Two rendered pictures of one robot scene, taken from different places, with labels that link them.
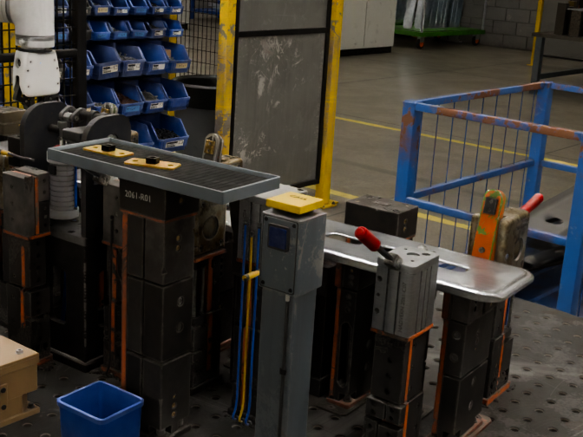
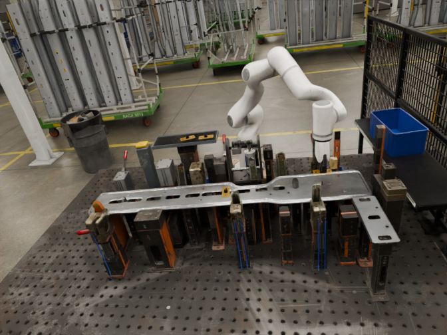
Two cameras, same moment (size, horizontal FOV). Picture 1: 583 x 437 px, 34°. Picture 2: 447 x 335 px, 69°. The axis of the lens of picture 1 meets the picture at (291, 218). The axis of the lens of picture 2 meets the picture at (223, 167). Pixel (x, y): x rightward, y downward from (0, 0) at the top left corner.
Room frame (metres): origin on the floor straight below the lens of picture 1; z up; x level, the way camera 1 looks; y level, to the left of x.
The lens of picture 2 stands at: (3.05, -0.38, 1.92)
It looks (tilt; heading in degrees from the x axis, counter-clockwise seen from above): 30 degrees down; 154
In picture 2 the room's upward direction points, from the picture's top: 10 degrees counter-clockwise
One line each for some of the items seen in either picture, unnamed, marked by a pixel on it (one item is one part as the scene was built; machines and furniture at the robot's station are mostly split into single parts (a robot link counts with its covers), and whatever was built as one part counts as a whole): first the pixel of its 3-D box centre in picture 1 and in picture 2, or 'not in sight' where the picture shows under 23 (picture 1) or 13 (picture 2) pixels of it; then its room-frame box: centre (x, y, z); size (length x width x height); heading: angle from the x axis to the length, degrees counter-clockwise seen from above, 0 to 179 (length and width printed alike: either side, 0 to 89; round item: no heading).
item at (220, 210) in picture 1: (197, 288); (201, 195); (1.62, 0.17, 0.89); 0.13 x 0.11 x 0.38; 145
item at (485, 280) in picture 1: (199, 200); (221, 194); (1.83, 0.19, 1.00); 1.38 x 0.22 x 0.02; 55
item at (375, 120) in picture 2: not in sight; (396, 131); (2.11, 1.12, 1.10); 0.30 x 0.17 x 0.13; 149
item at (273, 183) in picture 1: (160, 167); (185, 139); (1.43, 0.21, 1.16); 0.37 x 0.14 x 0.02; 55
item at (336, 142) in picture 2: not in sight; (336, 174); (2.03, 0.76, 0.95); 0.03 x 0.01 x 0.50; 55
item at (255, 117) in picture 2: not in sight; (249, 123); (1.44, 0.64, 1.11); 0.19 x 0.12 x 0.24; 88
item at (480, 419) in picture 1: (464, 357); (116, 225); (1.48, -0.31, 0.84); 0.18 x 0.06 x 0.29; 145
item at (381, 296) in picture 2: not in sight; (380, 266); (2.50, 0.50, 0.84); 0.11 x 0.06 x 0.29; 145
